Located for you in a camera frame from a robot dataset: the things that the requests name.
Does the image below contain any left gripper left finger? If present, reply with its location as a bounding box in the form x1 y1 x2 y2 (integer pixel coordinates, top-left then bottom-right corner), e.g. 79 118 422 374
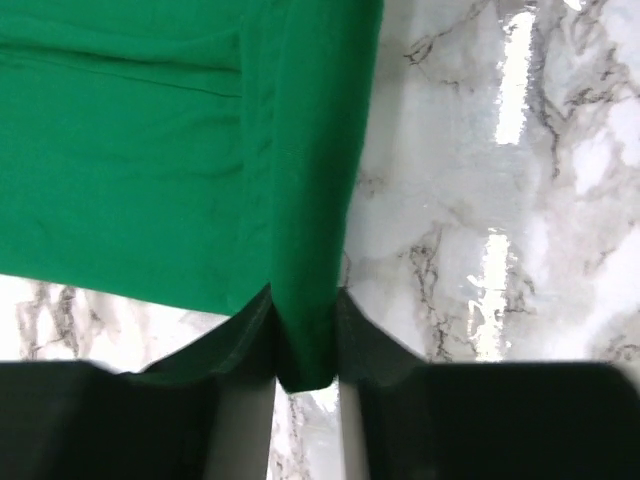
139 287 278 385

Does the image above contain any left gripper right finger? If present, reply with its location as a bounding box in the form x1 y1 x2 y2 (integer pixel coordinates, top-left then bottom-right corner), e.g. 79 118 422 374
335 289 425 385

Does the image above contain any green t-shirt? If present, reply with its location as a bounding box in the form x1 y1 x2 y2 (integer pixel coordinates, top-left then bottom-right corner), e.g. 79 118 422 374
1 1 384 393

